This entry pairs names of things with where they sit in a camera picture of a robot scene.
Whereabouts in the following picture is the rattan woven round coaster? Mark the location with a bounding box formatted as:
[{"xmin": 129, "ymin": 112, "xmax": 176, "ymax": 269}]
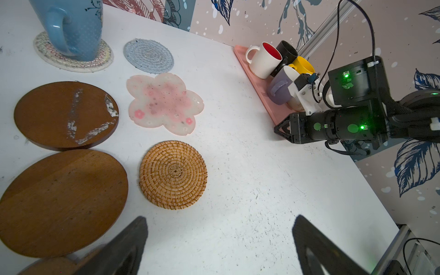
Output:
[{"xmin": 139, "ymin": 140, "xmax": 207, "ymax": 210}]

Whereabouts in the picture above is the small white cup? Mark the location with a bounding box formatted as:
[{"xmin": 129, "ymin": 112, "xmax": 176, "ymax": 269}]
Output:
[{"xmin": 267, "ymin": 65, "xmax": 300, "ymax": 105}]

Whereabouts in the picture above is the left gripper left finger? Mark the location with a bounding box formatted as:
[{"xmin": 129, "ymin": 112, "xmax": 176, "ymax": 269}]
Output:
[{"xmin": 75, "ymin": 216, "xmax": 149, "ymax": 275}]

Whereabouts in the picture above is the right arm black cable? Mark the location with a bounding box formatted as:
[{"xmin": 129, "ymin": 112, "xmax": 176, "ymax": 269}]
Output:
[{"xmin": 316, "ymin": 0, "xmax": 377, "ymax": 104}]

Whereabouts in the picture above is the beige woven round coaster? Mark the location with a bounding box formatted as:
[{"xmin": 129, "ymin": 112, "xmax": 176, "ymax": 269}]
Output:
[{"xmin": 33, "ymin": 32, "xmax": 114, "ymax": 73}]

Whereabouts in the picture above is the yellow mug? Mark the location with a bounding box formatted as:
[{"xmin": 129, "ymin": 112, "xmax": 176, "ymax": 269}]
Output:
[{"xmin": 288, "ymin": 56, "xmax": 315, "ymax": 75}]

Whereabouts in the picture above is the pink rectangular tray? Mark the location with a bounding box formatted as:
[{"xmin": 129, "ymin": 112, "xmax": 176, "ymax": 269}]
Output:
[{"xmin": 233, "ymin": 45, "xmax": 296, "ymax": 125}]

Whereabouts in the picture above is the brown wooden round coaster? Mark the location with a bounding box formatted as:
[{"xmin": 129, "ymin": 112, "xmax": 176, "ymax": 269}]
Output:
[{"xmin": 1, "ymin": 150, "xmax": 128, "ymax": 258}]

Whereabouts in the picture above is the dark brown scratched round coaster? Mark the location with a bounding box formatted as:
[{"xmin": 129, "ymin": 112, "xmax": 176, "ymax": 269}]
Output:
[{"xmin": 14, "ymin": 81, "xmax": 119, "ymax": 151}]

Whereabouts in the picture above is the blue woven round coaster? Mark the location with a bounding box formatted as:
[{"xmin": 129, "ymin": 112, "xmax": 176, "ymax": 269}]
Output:
[{"xmin": 123, "ymin": 38, "xmax": 174, "ymax": 74}]

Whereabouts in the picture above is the white mug red inside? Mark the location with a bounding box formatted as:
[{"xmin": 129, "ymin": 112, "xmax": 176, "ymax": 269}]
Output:
[{"xmin": 245, "ymin": 42, "xmax": 283, "ymax": 79}]

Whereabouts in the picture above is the pink flower resin coaster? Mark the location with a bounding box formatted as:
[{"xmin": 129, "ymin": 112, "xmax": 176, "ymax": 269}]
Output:
[{"xmin": 126, "ymin": 73, "xmax": 205, "ymax": 136}]

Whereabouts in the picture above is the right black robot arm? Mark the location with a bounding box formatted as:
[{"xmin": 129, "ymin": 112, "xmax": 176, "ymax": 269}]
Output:
[{"xmin": 274, "ymin": 90, "xmax": 440, "ymax": 150}]

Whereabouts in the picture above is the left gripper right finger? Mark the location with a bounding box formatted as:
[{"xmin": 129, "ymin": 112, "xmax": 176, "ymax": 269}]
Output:
[{"xmin": 292, "ymin": 215, "xmax": 367, "ymax": 275}]

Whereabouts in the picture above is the light blue mug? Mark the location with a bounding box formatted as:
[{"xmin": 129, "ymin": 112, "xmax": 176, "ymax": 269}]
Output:
[{"xmin": 30, "ymin": 0, "xmax": 104, "ymax": 61}]

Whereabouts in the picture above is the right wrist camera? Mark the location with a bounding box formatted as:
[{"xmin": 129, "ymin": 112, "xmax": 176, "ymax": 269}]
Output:
[{"xmin": 294, "ymin": 56, "xmax": 388, "ymax": 115}]

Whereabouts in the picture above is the black mug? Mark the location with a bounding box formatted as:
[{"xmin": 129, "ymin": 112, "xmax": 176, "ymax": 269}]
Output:
[{"xmin": 270, "ymin": 40, "xmax": 299, "ymax": 77}]

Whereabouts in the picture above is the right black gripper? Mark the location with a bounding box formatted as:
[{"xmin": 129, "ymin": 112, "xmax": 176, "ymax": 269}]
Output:
[{"xmin": 274, "ymin": 103, "xmax": 388, "ymax": 150}]

